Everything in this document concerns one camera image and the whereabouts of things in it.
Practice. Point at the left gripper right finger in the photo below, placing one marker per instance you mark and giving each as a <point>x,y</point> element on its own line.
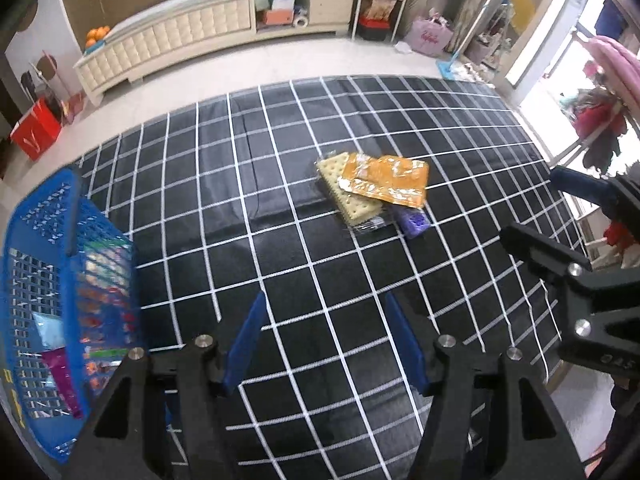
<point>414,337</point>

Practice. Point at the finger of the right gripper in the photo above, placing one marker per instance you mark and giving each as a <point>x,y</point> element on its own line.
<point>551,261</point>
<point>617,197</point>

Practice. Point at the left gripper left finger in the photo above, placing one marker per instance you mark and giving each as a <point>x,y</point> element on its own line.
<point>241,351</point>

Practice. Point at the purple snack packet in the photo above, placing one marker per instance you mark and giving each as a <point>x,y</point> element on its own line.
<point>413,222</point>

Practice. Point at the orange snack packet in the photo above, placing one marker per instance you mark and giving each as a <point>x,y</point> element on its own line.
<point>395,180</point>

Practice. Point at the clear cracker pack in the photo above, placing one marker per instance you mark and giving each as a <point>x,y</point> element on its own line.
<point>360,213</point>

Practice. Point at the magenta snack packet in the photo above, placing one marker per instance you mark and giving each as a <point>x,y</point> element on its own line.
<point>57,364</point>

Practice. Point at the large blue cartoon snack bag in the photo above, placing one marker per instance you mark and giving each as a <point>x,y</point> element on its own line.
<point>50,328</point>

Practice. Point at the pink quilt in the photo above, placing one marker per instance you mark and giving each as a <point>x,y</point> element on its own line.
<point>619,64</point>

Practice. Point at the black white grid tablecloth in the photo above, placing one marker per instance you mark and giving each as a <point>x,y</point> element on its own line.
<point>223,200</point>

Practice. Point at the blue plastic basket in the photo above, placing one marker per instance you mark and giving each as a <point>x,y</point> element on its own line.
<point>69,308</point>

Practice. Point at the blue mop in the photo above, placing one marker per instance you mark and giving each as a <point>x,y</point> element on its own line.
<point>466,24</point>

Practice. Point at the pink tote bag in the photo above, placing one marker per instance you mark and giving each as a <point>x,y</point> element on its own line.
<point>429,34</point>

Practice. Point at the red paper bag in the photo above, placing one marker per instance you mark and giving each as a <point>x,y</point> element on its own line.
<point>37,130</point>

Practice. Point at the cream TV cabinet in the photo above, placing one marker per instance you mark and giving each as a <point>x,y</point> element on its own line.
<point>177,30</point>

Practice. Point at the plate of oranges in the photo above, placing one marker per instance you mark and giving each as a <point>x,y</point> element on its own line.
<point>95,36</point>

